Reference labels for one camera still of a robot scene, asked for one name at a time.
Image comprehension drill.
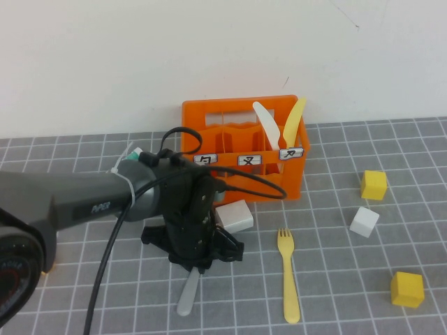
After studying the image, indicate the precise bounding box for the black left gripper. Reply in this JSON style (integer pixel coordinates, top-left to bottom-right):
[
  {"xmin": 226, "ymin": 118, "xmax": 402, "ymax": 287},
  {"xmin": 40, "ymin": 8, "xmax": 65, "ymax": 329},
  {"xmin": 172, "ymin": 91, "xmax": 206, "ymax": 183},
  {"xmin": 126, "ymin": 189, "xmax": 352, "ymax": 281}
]
[{"xmin": 140, "ymin": 208, "xmax": 245, "ymax": 277}]

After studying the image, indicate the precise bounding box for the grey plastic fork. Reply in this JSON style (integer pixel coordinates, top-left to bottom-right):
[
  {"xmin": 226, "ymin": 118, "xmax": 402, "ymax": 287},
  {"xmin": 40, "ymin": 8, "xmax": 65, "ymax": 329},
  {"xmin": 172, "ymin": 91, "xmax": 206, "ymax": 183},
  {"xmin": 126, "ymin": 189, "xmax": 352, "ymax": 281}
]
[{"xmin": 176, "ymin": 270, "xmax": 200, "ymax": 318}]

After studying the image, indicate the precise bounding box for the yellow plastic fork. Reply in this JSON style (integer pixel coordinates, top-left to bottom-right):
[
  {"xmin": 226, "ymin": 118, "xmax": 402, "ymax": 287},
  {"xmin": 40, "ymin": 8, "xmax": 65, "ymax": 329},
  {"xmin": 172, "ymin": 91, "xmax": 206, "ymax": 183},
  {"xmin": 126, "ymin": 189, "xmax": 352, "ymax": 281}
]
[{"xmin": 277, "ymin": 227, "xmax": 301, "ymax": 325}]

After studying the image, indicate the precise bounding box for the orange plastic cutlery holder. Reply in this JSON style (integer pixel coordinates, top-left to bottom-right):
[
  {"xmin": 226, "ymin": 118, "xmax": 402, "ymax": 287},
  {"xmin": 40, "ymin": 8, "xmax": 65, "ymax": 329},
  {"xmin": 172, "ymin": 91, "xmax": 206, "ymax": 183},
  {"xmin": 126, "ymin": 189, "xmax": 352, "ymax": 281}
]
[{"xmin": 181, "ymin": 94, "xmax": 312, "ymax": 205}]

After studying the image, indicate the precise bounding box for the white power adapter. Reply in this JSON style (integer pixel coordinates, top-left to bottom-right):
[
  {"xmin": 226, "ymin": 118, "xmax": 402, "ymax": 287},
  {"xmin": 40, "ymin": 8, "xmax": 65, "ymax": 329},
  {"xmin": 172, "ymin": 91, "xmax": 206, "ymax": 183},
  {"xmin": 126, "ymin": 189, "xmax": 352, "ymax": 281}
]
[{"xmin": 213, "ymin": 199, "xmax": 254, "ymax": 234}]

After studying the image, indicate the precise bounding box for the white zip tie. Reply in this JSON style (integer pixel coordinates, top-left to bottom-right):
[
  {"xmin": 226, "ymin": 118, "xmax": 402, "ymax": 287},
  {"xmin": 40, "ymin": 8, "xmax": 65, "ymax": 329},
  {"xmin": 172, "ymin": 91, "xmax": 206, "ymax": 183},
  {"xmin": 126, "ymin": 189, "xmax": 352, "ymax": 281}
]
[{"xmin": 110, "ymin": 142, "xmax": 140, "ymax": 210}]

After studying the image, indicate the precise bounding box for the white label spoon character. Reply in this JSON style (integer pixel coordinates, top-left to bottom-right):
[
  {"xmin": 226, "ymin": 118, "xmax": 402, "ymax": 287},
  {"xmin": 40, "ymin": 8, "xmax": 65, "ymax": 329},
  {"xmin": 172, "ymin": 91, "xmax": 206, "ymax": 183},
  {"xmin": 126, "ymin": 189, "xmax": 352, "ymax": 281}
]
[{"xmin": 193, "ymin": 154, "xmax": 219, "ymax": 167}]

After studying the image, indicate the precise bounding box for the white label fork character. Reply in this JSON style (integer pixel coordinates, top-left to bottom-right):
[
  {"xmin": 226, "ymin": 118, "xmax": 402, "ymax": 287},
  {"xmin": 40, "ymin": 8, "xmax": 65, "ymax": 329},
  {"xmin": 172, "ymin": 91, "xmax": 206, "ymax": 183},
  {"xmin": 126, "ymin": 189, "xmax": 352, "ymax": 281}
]
[{"xmin": 237, "ymin": 154, "xmax": 263, "ymax": 166}]

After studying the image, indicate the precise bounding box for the grey checked table mat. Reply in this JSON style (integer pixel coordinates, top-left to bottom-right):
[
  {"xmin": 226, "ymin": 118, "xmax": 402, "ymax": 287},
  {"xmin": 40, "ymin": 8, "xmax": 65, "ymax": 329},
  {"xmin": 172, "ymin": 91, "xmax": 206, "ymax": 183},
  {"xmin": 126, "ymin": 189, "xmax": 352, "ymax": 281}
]
[{"xmin": 0, "ymin": 117, "xmax": 447, "ymax": 335}]

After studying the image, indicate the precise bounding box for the white green glue stick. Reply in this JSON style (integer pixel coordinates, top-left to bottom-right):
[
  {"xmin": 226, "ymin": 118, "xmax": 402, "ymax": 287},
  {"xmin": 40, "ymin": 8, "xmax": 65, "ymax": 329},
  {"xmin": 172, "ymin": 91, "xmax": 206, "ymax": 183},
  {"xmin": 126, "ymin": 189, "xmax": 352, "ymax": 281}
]
[{"xmin": 126, "ymin": 146, "xmax": 145, "ymax": 163}]

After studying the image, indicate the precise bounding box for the white label knife character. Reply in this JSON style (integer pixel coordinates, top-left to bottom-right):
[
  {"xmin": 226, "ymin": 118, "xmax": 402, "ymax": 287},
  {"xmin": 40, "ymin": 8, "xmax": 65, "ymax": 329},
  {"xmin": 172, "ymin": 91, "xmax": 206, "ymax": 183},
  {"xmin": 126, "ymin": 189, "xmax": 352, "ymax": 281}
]
[{"xmin": 278, "ymin": 147, "xmax": 305, "ymax": 161}]

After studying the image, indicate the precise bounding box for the white plastic knife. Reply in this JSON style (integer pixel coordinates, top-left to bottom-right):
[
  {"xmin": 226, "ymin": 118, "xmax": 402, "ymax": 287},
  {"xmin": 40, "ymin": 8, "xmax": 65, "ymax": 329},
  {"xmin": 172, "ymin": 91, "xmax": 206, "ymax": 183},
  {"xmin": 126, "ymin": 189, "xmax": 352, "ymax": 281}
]
[{"xmin": 251, "ymin": 100, "xmax": 286, "ymax": 174}]

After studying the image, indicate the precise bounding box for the white cube block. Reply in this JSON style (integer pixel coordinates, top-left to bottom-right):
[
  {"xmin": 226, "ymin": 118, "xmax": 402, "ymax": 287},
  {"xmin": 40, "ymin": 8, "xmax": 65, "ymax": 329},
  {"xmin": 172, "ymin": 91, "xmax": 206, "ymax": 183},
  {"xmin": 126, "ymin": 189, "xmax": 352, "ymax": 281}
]
[{"xmin": 349, "ymin": 206, "xmax": 381, "ymax": 239}]

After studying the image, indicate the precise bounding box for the yellow plastic knife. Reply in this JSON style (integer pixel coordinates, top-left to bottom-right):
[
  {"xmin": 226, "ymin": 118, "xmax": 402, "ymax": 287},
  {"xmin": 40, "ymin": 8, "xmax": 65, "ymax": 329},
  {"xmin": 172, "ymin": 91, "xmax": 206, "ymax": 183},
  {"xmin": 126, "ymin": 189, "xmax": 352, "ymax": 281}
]
[{"xmin": 281, "ymin": 96, "xmax": 307, "ymax": 151}]

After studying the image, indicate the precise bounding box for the yellow cube block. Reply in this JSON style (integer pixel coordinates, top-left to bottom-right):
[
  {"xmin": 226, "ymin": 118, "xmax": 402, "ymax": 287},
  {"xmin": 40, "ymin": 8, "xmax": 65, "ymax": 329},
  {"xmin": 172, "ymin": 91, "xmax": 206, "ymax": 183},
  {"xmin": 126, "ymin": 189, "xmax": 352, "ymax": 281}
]
[
  {"xmin": 390, "ymin": 271, "xmax": 425, "ymax": 308},
  {"xmin": 360, "ymin": 170, "xmax": 388, "ymax": 201}
]

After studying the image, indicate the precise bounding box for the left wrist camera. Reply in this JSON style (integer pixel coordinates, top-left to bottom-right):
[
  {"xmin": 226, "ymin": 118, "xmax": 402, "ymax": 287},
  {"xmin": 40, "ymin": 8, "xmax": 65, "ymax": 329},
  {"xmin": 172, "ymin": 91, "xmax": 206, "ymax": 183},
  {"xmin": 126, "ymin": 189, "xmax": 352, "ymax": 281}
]
[{"xmin": 190, "ymin": 174, "xmax": 226, "ymax": 224}]

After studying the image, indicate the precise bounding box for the black left camera cable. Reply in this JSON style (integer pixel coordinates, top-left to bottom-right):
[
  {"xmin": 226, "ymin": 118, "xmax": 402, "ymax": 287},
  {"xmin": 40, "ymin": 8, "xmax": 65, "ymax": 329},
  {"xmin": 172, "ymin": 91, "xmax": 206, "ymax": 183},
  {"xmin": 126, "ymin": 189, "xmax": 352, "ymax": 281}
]
[{"xmin": 82, "ymin": 127, "xmax": 288, "ymax": 335}]

